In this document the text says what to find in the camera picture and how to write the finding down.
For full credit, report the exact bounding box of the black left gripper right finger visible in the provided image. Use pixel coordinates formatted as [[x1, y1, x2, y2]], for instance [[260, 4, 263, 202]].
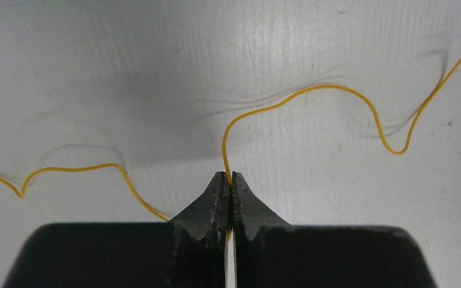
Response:
[[232, 172, 436, 287]]

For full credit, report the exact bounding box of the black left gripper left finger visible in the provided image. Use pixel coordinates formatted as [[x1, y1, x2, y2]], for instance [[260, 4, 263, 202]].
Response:
[[4, 172, 229, 287]]

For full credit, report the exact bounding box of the yellow thin wire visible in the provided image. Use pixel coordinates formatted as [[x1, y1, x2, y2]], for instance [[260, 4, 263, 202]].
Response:
[[0, 55, 461, 242]]

